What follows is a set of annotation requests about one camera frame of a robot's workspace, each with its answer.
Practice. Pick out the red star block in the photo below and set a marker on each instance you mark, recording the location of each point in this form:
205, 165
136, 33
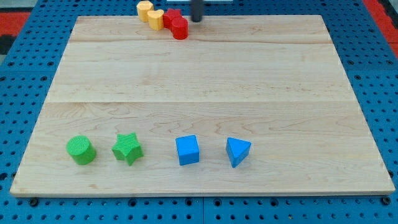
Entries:
169, 16

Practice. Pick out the wooden board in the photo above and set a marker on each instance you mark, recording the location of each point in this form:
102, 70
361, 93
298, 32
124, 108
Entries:
275, 81

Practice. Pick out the blue cube block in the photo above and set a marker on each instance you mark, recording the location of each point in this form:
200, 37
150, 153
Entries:
188, 150

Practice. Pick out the blue triangle block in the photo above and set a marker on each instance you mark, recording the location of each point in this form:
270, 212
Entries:
237, 150

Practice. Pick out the green star block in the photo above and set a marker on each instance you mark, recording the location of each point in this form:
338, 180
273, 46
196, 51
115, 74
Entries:
127, 148

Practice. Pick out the red cylinder block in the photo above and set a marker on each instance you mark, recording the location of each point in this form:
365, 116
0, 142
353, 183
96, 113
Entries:
179, 27

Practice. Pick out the yellow heart block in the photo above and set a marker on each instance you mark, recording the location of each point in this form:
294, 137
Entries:
155, 19

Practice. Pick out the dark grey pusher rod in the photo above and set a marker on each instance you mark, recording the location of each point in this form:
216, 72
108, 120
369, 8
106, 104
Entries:
196, 10

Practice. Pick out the yellow hexagon block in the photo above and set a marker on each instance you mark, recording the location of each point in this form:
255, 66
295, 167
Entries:
143, 7

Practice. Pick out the green cylinder block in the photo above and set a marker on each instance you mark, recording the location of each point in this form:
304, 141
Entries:
81, 150

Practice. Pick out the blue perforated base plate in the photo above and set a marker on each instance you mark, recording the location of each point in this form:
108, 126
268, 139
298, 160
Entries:
30, 65

